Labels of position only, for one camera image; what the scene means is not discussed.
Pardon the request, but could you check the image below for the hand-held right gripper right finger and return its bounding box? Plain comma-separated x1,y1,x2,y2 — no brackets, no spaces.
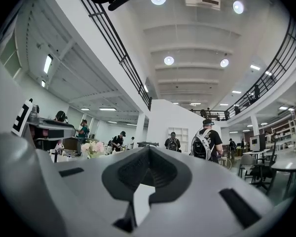
140,147,275,237

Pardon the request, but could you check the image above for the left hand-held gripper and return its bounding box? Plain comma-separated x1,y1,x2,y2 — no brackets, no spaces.
11,98,77,141

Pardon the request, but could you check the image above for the white rounded table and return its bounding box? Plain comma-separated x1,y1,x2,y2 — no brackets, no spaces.
133,184,156,227

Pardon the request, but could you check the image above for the pink flower bouquet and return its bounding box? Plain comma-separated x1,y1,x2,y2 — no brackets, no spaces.
80,142,106,159

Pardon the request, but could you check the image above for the black balcony railing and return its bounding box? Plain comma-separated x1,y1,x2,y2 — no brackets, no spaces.
189,16,296,122
76,0,152,111

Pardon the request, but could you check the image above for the white cube shelf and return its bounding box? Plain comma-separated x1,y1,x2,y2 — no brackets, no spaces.
167,127,189,149

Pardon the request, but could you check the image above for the beige wire chair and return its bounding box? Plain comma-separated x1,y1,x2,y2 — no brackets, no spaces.
220,157,234,170

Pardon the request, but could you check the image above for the white open shelving rack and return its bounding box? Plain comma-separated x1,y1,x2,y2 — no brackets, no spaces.
271,116,296,151

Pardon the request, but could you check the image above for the grey table with black legs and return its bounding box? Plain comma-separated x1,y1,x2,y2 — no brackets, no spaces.
271,147,296,200

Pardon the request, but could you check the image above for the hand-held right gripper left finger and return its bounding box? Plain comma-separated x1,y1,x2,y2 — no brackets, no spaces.
53,147,151,237

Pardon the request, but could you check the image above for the long ceiling tube light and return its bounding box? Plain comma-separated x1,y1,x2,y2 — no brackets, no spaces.
43,53,54,75

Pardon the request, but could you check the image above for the grey plastic chair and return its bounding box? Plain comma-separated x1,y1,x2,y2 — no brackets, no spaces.
237,154,256,180

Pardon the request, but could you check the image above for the black slim chair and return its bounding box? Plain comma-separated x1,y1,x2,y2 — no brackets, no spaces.
251,142,278,190

